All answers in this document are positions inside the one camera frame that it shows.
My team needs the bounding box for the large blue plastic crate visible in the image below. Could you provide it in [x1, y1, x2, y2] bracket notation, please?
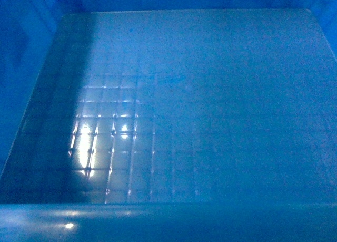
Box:
[1, 0, 336, 241]

